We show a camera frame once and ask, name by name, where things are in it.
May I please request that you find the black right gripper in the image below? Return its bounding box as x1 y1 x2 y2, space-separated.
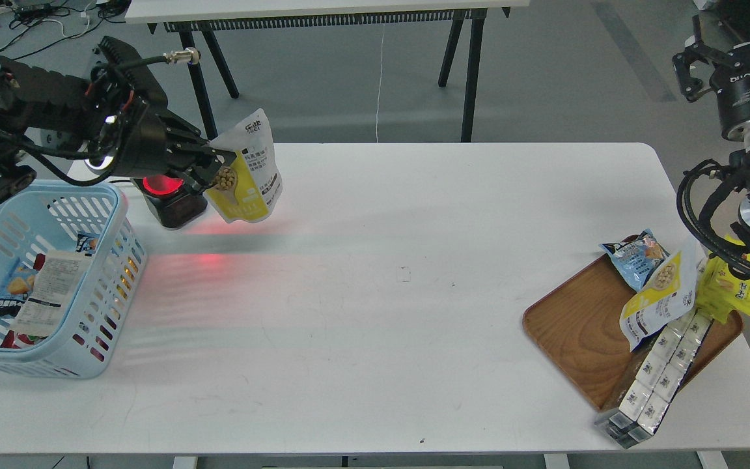
672 17 750 141

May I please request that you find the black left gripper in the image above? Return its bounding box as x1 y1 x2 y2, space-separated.
86 36 237 193

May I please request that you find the yellow white snack pouch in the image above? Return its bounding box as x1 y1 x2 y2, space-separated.
204 109 282 223
618 237 706 351

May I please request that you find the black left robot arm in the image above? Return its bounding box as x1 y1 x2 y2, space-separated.
0 36 237 205

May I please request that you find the blue snack bag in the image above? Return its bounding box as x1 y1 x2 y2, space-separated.
599 229 669 292

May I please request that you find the white snack packet in basket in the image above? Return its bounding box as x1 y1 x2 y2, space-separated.
9 250 92 337

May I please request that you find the light blue plastic basket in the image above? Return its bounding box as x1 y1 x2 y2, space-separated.
0 181 148 379

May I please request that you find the bright yellow snack pack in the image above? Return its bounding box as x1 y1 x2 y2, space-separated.
695 248 750 324

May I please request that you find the dark snack bag in basket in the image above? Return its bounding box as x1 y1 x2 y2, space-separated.
0 259 38 319

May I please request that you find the white boxed snack multipack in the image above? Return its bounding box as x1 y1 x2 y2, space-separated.
594 312 714 449

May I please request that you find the black barcode scanner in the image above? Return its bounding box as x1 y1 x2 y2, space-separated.
132 175 208 229

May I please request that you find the wooden tray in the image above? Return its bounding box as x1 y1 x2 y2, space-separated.
523 253 742 412

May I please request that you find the black frame background table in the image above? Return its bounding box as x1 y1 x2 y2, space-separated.
123 1 529 143

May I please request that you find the white hanging cable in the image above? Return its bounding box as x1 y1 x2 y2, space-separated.
375 23 386 143

